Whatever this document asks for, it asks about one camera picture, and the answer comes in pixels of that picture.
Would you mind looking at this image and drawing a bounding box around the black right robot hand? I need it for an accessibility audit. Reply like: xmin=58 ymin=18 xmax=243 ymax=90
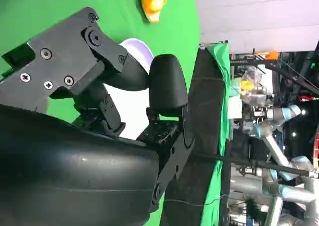
xmin=0 ymin=7 xmax=195 ymax=226

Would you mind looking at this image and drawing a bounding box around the lilac plate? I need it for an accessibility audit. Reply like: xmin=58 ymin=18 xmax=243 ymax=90
xmin=103 ymin=38 xmax=154 ymax=141

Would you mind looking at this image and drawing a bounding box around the black backdrop curtain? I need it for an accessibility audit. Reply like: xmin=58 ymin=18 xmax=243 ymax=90
xmin=159 ymin=46 xmax=226 ymax=226

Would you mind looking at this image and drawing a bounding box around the green table cloth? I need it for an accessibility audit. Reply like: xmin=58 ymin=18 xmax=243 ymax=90
xmin=0 ymin=0 xmax=203 ymax=226

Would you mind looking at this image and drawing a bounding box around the green backdrop cloth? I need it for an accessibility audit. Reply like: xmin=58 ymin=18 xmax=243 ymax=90
xmin=200 ymin=43 xmax=232 ymax=226

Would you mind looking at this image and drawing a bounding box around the clear bag with yellow item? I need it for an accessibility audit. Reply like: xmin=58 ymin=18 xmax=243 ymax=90
xmin=239 ymin=70 xmax=266 ymax=98

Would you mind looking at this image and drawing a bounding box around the thick black cable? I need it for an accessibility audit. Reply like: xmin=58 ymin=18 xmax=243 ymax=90
xmin=191 ymin=153 xmax=319 ymax=179

